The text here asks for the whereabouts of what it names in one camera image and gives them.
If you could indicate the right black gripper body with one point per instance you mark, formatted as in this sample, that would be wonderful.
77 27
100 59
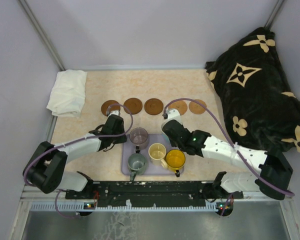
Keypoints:
174 143

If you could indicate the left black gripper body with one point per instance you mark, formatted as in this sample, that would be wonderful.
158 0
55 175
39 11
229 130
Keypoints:
119 139

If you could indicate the dark wooden coaster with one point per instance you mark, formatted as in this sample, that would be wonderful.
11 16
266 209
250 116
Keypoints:
135 105
153 106
109 106

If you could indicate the woven rattan coaster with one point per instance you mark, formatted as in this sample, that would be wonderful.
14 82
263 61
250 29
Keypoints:
197 108
180 105

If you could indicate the light blue mug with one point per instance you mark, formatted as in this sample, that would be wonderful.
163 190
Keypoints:
166 138

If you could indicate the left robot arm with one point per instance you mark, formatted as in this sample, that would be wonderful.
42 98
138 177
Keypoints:
46 168

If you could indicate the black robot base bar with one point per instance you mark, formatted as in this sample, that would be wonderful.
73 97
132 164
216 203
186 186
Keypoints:
150 193

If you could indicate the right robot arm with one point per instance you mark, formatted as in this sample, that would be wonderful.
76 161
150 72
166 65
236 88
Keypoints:
271 168

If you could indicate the purple glass cup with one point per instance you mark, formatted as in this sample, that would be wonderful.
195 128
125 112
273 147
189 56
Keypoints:
140 138

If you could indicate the yellow mug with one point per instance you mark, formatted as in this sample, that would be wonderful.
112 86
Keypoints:
175 160

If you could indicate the lavender plastic tray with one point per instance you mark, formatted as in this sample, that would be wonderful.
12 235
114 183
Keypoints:
152 170

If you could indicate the cream mug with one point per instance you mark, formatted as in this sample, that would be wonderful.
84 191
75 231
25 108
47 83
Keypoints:
157 153

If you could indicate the grey green mug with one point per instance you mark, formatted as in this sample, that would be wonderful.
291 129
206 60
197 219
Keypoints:
137 165

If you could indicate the white folded cloth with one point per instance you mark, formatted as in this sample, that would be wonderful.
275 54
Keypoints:
67 97

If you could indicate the black floral blanket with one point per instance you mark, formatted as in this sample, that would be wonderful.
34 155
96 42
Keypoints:
260 111

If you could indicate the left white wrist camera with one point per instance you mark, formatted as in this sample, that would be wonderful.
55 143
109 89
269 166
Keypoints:
116 113

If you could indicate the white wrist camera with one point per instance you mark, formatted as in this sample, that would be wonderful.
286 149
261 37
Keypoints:
173 114
116 113

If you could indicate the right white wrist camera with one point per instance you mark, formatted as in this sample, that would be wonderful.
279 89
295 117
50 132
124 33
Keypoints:
173 114

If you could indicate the aluminium frame rail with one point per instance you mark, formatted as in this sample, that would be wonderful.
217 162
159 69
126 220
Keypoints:
56 201

